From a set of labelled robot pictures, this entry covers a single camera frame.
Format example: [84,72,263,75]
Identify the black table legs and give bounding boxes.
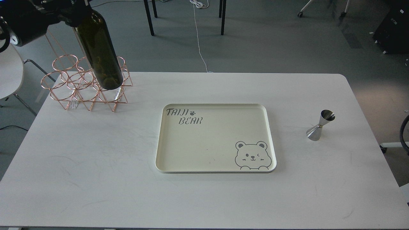
[142,0,228,38]

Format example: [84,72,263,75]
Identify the dark green wine bottle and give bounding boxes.
[74,8,124,90]

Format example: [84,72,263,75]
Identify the copper wire bottle rack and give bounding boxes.
[40,30,133,112]

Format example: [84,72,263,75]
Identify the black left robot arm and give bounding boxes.
[0,0,91,52]

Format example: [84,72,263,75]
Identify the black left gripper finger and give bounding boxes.
[42,0,91,27]

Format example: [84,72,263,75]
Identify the black floor cables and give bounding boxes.
[89,0,144,8]

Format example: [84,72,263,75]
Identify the white chair with metal legs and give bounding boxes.
[0,46,48,116]

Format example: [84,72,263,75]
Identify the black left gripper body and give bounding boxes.
[0,0,51,47]

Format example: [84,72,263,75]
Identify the steel double jigger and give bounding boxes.
[306,110,336,141]

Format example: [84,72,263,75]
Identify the white floor cable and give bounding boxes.
[189,0,214,73]

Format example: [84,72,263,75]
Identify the cream bear serving tray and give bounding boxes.
[155,104,277,173]

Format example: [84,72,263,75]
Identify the black equipment case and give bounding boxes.
[373,5,409,54]

